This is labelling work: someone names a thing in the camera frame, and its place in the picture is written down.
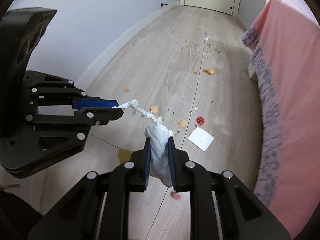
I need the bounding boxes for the orange peel pieces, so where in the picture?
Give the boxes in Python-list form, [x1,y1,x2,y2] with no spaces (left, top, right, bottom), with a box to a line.
[203,68,215,75]

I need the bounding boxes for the pink candy piece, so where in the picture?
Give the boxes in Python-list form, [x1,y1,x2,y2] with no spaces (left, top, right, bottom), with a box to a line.
[170,191,182,200]

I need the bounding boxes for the orange cracker piece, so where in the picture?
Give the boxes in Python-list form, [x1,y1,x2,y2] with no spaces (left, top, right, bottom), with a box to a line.
[150,105,159,114]
[178,119,188,128]

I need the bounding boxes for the twisted white tissue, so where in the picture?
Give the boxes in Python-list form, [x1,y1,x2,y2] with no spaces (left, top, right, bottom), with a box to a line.
[113,99,163,124]

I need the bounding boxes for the red candy wrapper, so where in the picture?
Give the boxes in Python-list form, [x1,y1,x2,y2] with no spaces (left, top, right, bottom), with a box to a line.
[196,116,205,126]

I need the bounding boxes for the square white paper card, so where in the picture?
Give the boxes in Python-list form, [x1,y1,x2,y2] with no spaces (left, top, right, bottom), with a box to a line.
[188,127,214,152]

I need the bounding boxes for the white plastic bag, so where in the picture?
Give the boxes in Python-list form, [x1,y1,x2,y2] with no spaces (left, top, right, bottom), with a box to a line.
[144,122,172,188]

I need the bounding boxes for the pink floral bedsheet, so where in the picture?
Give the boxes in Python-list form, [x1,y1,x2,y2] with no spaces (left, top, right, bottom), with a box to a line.
[242,0,319,239]

